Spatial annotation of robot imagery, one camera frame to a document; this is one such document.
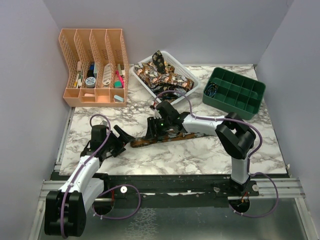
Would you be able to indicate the round blue tin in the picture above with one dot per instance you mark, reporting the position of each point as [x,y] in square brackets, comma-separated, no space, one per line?
[90,82]

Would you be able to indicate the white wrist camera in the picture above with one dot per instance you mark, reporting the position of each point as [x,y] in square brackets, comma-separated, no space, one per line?
[105,123]
[157,114]

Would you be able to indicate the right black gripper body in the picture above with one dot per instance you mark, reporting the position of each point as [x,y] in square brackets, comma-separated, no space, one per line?
[158,127]

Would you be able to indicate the peach plastic desk organizer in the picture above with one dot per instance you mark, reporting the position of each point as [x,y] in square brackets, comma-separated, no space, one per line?
[95,53]

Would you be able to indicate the orange floral tie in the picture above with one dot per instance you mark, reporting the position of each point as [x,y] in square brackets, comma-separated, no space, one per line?
[143,142]

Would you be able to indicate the green compartment tray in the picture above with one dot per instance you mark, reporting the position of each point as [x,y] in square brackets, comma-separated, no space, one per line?
[235,93]

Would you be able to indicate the pink marker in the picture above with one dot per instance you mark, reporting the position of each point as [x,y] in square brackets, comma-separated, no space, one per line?
[119,78]

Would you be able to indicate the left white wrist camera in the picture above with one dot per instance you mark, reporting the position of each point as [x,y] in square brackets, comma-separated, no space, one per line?
[105,123]

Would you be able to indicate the pile of patterned ties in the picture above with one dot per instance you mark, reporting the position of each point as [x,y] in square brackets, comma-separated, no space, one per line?
[160,76]

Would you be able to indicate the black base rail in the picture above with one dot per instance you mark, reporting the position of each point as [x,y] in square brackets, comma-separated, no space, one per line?
[174,191]

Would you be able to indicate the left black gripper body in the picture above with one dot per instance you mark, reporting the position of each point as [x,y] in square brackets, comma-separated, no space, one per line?
[113,144]

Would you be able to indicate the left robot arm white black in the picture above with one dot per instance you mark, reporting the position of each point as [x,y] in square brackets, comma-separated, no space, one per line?
[66,208]

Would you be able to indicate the rolled tie in tray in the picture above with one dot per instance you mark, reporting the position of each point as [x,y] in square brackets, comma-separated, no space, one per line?
[211,89]

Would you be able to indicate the teal eraser block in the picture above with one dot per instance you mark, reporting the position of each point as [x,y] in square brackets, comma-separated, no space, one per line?
[118,84]

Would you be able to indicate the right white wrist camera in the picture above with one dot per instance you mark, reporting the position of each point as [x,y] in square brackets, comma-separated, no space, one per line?
[157,114]

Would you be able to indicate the white plastic lattice basket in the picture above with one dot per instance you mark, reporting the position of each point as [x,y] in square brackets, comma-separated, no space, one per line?
[176,96]

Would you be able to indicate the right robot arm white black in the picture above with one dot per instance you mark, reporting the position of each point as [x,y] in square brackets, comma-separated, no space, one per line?
[236,137]

